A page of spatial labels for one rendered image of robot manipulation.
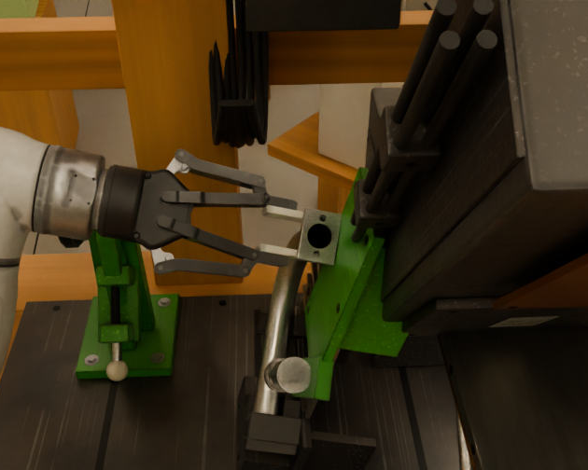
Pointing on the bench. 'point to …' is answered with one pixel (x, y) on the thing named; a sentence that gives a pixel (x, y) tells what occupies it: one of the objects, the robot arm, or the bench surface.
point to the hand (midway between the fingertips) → (294, 235)
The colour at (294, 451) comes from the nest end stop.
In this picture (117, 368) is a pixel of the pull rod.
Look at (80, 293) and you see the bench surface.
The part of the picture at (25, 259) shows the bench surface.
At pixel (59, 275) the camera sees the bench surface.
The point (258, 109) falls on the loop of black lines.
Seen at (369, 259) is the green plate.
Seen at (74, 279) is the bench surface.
